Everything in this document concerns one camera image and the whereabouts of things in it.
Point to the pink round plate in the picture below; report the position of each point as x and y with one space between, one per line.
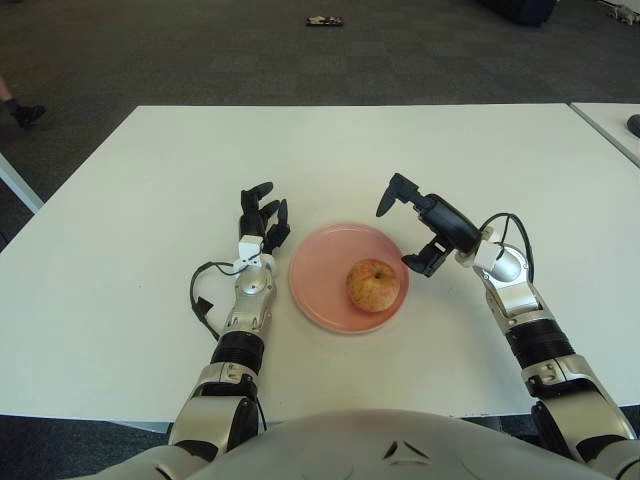
325 270

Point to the white desk frame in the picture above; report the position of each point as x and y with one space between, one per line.
17 195

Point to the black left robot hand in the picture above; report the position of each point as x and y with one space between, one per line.
252 220

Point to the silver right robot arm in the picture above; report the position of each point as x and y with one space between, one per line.
535 330

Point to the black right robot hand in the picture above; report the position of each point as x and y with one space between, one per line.
445 220

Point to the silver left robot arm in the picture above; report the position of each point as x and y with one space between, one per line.
245 305

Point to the grey crumpled cloth item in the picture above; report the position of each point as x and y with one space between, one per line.
625 12

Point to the red yellow apple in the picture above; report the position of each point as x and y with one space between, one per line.
374 285

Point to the person's foot in black shoe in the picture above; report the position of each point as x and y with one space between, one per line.
25 112

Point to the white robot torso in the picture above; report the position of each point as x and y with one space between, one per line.
325 450

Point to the large black case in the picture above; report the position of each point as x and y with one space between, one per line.
525 10

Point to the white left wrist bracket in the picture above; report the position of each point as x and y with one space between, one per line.
249 247

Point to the small patterned flat item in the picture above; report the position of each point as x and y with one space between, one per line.
325 21

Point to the dark grey handheld controller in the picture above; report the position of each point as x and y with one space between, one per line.
635 121

